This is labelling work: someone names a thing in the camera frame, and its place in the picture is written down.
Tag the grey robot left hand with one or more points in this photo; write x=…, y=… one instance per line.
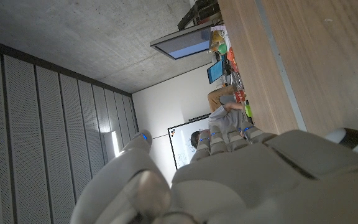
x=244, y=186

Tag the white black game controller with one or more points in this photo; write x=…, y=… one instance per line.
x=350, y=140

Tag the seated person in grey shirt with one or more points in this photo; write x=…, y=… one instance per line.
x=225, y=116

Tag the open laptop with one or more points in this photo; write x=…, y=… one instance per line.
x=215, y=71

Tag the orange toy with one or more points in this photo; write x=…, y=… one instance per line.
x=230, y=54

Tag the ceiling light strip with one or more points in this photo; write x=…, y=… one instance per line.
x=115, y=143

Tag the green ball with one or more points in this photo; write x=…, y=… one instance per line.
x=222, y=48

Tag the black computer monitor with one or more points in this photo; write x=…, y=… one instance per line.
x=185, y=43

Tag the whiteboard with black frame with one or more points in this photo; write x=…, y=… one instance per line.
x=183, y=146

